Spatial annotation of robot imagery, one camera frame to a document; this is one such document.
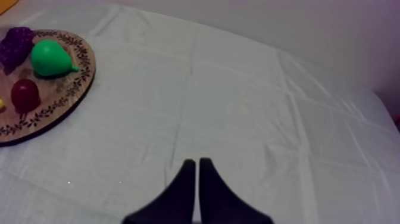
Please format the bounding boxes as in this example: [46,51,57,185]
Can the round wooden board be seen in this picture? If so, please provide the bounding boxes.
[0,29,96,147]

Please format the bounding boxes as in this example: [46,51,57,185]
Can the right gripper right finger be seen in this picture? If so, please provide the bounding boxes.
[199,157,275,224]

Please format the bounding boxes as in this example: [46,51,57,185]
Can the green toy pear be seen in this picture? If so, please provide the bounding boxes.
[30,39,80,77]

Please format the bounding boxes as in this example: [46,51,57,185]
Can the yellow plastic basket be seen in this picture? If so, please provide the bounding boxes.
[0,0,20,15]

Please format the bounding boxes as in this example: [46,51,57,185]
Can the purple toy grapes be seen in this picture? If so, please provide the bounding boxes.
[0,26,36,70]

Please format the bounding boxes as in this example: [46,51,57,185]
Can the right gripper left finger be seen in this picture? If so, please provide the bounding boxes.
[121,158,196,224]

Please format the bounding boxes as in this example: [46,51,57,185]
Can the small red fruit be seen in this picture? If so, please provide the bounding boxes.
[11,79,41,114]

